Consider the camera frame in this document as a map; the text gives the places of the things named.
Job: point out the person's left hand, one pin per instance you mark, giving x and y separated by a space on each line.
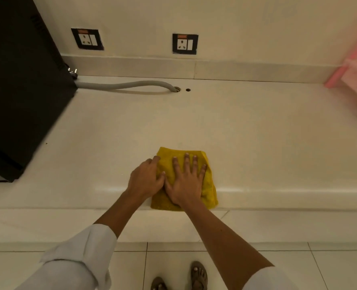
143 179

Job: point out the person's right hand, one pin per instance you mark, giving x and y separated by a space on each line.
186 188

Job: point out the person's right little finger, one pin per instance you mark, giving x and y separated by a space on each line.
202 172

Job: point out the person's right thumb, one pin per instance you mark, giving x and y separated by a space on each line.
168 187

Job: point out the person's right middle finger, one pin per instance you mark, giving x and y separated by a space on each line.
187 164

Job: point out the person's left thumb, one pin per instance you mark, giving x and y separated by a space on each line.
161 178

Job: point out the yellow cleaning cloth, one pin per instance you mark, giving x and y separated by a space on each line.
210 190

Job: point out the person's left forearm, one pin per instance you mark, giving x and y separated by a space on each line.
115 212

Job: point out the person's right forearm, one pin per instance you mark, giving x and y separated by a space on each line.
223 241

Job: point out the brown right sandal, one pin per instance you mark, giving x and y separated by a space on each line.
199 276

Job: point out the brown sandal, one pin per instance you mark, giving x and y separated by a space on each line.
159 284
199 276

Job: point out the brown left sandal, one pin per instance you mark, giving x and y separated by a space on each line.
159 284

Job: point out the white left shirt sleeve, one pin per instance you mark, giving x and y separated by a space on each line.
76 259

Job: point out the white shirt sleeve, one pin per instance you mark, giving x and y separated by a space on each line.
270 280
76 259

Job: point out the white right shirt sleeve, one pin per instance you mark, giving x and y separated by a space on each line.
270 280

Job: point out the black power plug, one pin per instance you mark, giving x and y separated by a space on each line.
72 72

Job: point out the black appliance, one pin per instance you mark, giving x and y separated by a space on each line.
18 87

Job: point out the pink plastic basket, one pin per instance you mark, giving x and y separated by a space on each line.
355 78

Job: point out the black-framed wall socket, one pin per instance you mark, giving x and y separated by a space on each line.
185 44
87 39

